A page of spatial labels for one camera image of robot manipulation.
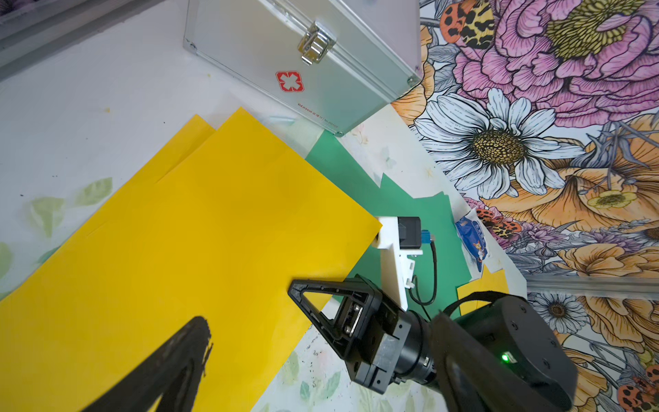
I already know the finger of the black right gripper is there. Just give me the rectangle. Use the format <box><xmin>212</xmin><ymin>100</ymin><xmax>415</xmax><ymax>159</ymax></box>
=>
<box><xmin>288</xmin><ymin>276</ymin><xmax>383</xmax><ymax>361</ymax></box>

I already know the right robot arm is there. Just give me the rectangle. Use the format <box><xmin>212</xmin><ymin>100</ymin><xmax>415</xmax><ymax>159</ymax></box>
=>
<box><xmin>288</xmin><ymin>276</ymin><xmax>578</xmax><ymax>411</ymax></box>

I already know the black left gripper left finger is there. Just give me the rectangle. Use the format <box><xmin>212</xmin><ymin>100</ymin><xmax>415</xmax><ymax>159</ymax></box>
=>
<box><xmin>85</xmin><ymin>316</ymin><xmax>211</xmax><ymax>411</ymax></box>

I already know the aluminium corner post right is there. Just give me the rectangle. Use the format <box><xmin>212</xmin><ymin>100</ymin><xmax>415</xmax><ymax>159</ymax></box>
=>
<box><xmin>525</xmin><ymin>275</ymin><xmax>658</xmax><ymax>300</ymax></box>

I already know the green paper sheet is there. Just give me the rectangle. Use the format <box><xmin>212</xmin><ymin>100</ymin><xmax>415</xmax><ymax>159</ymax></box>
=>
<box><xmin>304</xmin><ymin>129</ymin><xmax>472</xmax><ymax>320</ymax></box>

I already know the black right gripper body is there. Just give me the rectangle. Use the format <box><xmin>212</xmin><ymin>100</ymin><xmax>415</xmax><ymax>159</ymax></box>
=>
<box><xmin>334</xmin><ymin>298</ymin><xmax>438</xmax><ymax>394</ymax></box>

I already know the silver metal case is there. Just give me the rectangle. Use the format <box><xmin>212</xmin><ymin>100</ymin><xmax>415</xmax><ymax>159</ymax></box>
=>
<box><xmin>184</xmin><ymin>0</ymin><xmax>423</xmax><ymax>136</ymax></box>

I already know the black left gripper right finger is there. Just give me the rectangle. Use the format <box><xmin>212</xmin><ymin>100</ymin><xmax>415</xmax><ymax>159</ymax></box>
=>
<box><xmin>430</xmin><ymin>313</ymin><xmax>520</xmax><ymax>411</ymax></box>

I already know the blue white snack packet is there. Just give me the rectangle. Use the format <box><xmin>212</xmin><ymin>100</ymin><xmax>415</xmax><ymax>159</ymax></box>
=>
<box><xmin>456</xmin><ymin>216</ymin><xmax>488</xmax><ymax>274</ymax></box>

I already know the yellow paper sheet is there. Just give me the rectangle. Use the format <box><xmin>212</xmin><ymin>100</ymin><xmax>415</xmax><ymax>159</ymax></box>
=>
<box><xmin>61</xmin><ymin>114</ymin><xmax>216</xmax><ymax>248</ymax></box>
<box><xmin>456</xmin><ymin>266</ymin><xmax>510</xmax><ymax>315</ymax></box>
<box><xmin>1</xmin><ymin>109</ymin><xmax>380</xmax><ymax>411</ymax></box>

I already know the yellow paper sheet top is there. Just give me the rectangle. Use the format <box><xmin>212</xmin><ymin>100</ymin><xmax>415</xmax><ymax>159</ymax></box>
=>
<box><xmin>456</xmin><ymin>266</ymin><xmax>510</xmax><ymax>315</ymax></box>

